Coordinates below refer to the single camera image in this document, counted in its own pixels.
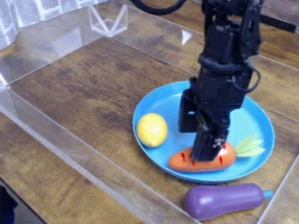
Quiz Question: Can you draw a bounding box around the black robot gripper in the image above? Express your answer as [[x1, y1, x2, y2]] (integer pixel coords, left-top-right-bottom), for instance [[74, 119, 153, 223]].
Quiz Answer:
[[177, 55, 256, 163]]

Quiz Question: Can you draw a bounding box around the orange toy carrot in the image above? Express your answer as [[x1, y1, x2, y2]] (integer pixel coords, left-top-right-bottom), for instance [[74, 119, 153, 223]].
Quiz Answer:
[[166, 134, 266, 173]]

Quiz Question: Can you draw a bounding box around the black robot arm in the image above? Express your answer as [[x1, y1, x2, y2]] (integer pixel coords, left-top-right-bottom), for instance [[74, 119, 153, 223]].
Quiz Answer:
[[178, 0, 262, 162]]

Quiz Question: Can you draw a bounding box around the yellow toy lemon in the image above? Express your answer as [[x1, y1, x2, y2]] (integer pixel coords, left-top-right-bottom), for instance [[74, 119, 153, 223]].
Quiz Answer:
[[136, 113, 168, 148]]

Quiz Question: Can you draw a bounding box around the blue plastic plate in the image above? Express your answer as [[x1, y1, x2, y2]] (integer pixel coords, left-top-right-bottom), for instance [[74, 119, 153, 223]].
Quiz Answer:
[[132, 81, 274, 184]]

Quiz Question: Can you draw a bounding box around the purple toy eggplant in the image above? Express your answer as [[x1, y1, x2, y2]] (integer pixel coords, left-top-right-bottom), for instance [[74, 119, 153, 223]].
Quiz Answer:
[[184, 183, 273, 221]]

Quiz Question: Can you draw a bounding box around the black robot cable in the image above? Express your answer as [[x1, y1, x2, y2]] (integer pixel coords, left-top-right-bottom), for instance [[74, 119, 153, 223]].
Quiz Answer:
[[129, 0, 188, 16]]

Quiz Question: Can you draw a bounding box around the clear acrylic enclosure wall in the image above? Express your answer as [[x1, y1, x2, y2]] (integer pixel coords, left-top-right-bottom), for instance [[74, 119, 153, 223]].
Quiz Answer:
[[0, 0, 299, 224]]

